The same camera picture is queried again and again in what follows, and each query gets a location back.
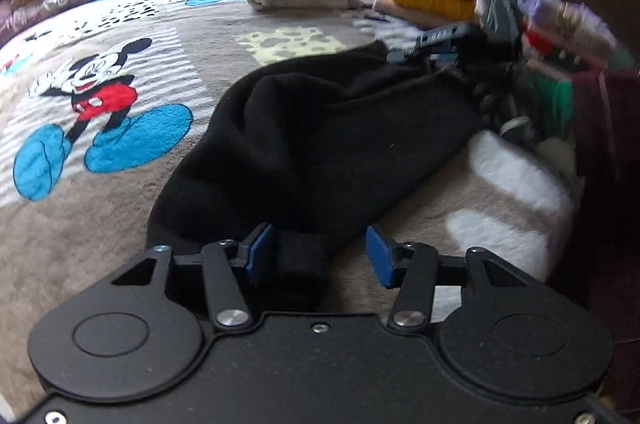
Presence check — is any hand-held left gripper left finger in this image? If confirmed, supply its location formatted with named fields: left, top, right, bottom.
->
left=111, top=223, right=275, bottom=331

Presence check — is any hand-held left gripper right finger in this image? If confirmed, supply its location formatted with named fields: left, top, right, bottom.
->
left=366, top=225, right=532, bottom=333

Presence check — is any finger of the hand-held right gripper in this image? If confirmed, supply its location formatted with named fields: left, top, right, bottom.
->
left=387, top=46, right=463, bottom=68
left=414, top=22, right=485, bottom=54

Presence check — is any black garment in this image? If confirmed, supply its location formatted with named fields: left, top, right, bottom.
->
left=145, top=40, right=488, bottom=312

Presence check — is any green garment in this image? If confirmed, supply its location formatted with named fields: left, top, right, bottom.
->
left=536, top=72, right=574, bottom=141

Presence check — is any maroon cloth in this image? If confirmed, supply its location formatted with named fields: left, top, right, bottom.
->
left=570, top=70, right=640, bottom=357

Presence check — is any cartoon mouse printed blanket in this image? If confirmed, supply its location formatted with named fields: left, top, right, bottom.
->
left=0, top=0, right=586, bottom=410

